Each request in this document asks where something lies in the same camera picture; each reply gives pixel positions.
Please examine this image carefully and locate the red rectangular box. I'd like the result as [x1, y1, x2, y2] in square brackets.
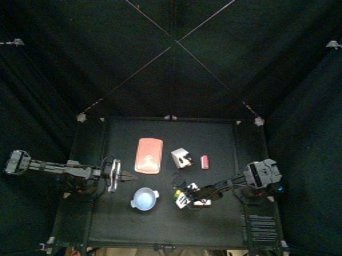
[134, 137, 164, 175]

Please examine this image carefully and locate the small red toy block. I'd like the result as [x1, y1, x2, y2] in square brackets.
[199, 154, 210, 171]

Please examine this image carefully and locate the white knife block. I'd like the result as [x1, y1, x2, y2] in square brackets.
[170, 147, 193, 169]

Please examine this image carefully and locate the white text label sticker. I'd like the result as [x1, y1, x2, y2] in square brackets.
[247, 213, 278, 244]

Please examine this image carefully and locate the blue bowl with handles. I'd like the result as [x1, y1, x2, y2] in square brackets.
[128, 186, 160, 212]

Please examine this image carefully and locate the thin diagonal cord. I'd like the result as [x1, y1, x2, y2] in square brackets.
[82, 0, 238, 114]
[123, 0, 259, 118]

